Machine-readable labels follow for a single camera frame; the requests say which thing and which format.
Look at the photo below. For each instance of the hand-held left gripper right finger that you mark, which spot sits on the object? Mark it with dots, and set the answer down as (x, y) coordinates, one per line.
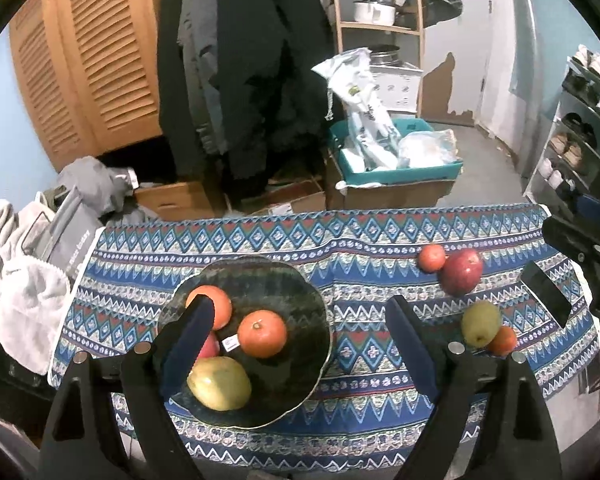
(412, 345)

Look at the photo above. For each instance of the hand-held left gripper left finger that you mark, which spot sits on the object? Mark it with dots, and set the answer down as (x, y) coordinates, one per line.
(187, 345)

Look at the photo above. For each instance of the red apple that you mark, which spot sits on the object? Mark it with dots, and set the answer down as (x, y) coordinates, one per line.
(461, 271)
(209, 347)

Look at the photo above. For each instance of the orange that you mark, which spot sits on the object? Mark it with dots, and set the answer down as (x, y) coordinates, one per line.
(262, 334)
(431, 258)
(504, 341)
(221, 305)

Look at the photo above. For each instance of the yellow green pear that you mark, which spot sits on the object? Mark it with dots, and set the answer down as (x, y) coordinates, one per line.
(480, 322)

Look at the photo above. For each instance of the dark green glass bowl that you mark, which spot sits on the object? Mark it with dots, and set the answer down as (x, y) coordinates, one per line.
(290, 300)

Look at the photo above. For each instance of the black smartphone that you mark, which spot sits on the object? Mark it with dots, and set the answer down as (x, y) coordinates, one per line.
(545, 290)

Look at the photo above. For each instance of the group of assorted shoes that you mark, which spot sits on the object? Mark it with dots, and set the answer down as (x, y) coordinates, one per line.
(572, 147)

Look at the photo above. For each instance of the white shoe rack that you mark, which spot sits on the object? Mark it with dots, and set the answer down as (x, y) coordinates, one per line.
(535, 160)

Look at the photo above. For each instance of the blue patterned tablecloth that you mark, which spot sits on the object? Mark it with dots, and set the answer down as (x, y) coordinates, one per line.
(360, 280)

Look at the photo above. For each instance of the wooden drawer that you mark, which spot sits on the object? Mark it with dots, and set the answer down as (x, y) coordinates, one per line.
(175, 202)

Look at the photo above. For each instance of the large cardboard box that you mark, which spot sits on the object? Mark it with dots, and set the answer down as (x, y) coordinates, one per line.
(390, 196)

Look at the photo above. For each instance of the grey tote bag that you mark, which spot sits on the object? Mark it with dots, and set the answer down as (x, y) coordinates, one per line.
(72, 240)

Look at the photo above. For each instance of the clear plastic bag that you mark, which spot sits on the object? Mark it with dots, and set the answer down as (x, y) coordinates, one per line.
(427, 147)

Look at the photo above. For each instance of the teal plastic bin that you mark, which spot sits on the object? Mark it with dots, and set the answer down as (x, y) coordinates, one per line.
(410, 175)

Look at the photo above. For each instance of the white fleece blanket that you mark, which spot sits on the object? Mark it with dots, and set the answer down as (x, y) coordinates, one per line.
(20, 290)

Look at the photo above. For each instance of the flat cardboard box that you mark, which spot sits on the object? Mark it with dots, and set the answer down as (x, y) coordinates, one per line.
(290, 200)

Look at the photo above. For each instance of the white door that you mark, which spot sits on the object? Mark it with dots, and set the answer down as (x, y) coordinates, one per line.
(500, 50)

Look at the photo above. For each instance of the grey clothing pile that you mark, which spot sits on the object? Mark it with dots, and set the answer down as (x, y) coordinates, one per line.
(95, 182)

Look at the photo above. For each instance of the white patterned box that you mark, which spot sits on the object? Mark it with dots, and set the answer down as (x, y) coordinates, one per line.
(397, 87)

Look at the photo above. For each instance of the white printed plastic bag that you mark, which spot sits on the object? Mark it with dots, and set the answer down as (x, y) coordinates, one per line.
(365, 110)

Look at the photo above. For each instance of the dark cap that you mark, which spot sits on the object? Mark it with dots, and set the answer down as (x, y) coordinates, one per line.
(445, 10)

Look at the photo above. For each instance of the metal pot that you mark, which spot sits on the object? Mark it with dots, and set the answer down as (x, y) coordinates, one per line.
(385, 55)

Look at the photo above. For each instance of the dark pan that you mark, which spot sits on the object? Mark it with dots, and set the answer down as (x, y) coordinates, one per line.
(409, 16)

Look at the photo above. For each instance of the black hooded coat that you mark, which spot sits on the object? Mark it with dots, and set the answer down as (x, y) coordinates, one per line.
(265, 85)

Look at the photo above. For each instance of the wooden shelf rack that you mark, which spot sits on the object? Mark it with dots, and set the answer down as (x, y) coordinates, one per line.
(380, 27)

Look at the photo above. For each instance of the grey jacket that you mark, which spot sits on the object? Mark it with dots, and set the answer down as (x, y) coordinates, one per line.
(200, 60)

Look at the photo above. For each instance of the white cooking pot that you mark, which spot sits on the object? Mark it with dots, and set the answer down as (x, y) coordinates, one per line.
(375, 12)

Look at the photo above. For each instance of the wooden louvred wardrobe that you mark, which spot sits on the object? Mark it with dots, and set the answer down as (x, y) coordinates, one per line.
(95, 60)

